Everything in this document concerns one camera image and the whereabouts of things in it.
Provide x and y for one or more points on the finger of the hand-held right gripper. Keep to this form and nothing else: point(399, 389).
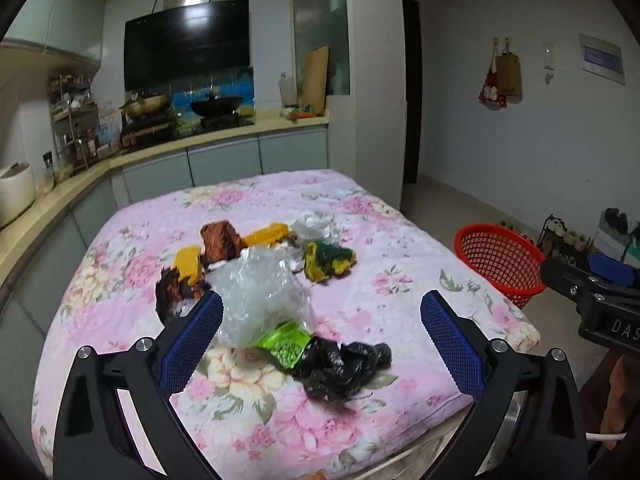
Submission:
point(565, 275)
point(612, 270)

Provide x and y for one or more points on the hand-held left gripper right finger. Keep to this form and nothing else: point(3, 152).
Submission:
point(450, 345)

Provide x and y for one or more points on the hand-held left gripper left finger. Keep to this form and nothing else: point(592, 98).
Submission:
point(192, 345)

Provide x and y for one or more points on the red plastic basket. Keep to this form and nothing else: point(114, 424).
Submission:
point(500, 260)

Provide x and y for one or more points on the clear plastic bag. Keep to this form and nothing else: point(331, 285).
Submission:
point(260, 290)

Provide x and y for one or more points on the green snack packet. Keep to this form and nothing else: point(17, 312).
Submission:
point(285, 350)

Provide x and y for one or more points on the black plastic bag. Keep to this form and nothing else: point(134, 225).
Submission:
point(330, 370)

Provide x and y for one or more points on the yellow tubular foam net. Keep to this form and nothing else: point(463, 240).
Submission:
point(265, 236)

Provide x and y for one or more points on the green yellow wrapper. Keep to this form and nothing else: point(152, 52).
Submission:
point(327, 260)

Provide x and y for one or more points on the white wrapper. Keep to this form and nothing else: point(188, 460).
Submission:
point(312, 224)

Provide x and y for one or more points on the person's right hand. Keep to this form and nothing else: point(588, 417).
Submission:
point(622, 395)

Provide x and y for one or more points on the stack of shoe boxes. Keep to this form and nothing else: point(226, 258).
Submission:
point(607, 242)

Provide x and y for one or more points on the row of shoes on rack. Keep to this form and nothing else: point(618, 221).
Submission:
point(572, 242)

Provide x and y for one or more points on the black shoe rack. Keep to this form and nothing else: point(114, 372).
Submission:
point(550, 230)

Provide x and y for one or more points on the black shoes pair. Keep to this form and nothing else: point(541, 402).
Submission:
point(616, 220)

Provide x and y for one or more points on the pink floral blanket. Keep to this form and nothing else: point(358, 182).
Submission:
point(400, 285)

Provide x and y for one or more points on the grey base cabinets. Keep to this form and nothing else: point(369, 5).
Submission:
point(225, 160)

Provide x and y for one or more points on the red hanging pouch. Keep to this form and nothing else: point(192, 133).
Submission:
point(490, 92)

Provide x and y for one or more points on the brown paper bag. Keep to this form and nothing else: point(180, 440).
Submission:
point(509, 75)

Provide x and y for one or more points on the grey electrical panel box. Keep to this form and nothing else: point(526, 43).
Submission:
point(602, 57)

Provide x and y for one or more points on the white intercom handset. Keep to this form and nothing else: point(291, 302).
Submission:
point(549, 57)

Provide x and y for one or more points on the black gas stove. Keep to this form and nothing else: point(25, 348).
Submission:
point(150, 130)

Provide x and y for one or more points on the group of sauce bottles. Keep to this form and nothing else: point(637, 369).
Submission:
point(95, 145)

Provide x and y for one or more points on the white rice cooker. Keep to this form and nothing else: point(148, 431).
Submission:
point(15, 192)

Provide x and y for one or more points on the beige kitchen countertop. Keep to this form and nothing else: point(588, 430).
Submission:
point(280, 125)

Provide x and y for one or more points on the black wok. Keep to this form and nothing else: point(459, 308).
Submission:
point(215, 106)

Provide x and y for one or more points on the golden wok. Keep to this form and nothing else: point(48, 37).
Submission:
point(145, 106)

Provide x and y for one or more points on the orange dish with sponges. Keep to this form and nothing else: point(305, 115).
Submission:
point(300, 112)

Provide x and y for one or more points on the metal spice rack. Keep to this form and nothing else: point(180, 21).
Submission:
point(75, 115)

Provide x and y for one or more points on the sea print backsplash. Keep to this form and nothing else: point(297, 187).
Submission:
point(235, 85)

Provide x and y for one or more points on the white plastic bottle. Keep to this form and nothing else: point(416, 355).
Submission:
point(286, 92)

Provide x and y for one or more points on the wooden cutting board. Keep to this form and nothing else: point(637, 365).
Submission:
point(316, 77)

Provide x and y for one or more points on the black range hood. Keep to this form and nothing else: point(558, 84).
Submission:
point(185, 45)

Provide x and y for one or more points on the pale upper cabinets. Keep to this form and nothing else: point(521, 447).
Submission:
point(60, 15)

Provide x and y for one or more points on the frosted glass panel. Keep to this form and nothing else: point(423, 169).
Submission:
point(320, 10)

